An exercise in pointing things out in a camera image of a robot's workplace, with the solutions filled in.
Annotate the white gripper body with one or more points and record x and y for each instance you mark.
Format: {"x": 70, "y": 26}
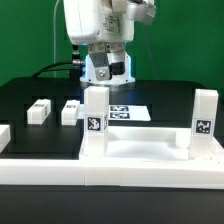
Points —
{"x": 93, "y": 21}

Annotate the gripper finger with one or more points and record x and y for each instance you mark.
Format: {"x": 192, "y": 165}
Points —
{"x": 116, "y": 52}
{"x": 98, "y": 65}

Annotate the white desk top tray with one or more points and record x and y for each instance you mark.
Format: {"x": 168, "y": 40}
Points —
{"x": 154, "y": 144}

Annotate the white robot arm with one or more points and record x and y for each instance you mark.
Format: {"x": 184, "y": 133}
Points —
{"x": 115, "y": 80}

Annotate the fiducial marker sheet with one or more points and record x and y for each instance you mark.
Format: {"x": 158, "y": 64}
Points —
{"x": 129, "y": 113}

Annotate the white left fence piece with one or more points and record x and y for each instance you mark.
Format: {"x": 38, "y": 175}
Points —
{"x": 5, "y": 136}

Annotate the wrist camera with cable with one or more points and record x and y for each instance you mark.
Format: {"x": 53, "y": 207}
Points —
{"x": 136, "y": 10}

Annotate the white front fence wall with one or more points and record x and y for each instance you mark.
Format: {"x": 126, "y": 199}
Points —
{"x": 190, "y": 174}

